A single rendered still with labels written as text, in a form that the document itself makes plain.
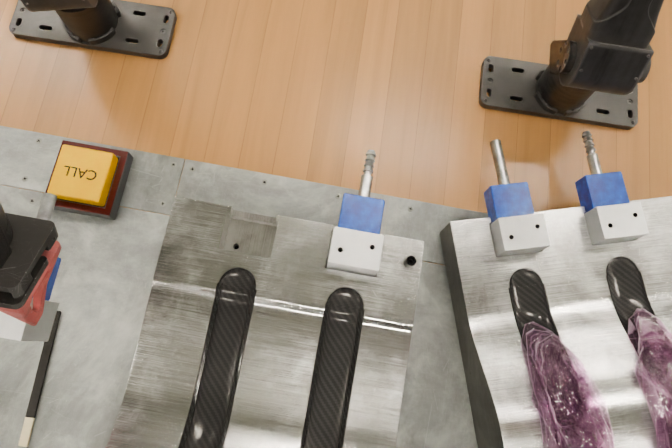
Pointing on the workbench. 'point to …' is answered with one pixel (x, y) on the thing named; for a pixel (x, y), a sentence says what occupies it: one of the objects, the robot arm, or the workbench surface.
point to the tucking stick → (38, 385)
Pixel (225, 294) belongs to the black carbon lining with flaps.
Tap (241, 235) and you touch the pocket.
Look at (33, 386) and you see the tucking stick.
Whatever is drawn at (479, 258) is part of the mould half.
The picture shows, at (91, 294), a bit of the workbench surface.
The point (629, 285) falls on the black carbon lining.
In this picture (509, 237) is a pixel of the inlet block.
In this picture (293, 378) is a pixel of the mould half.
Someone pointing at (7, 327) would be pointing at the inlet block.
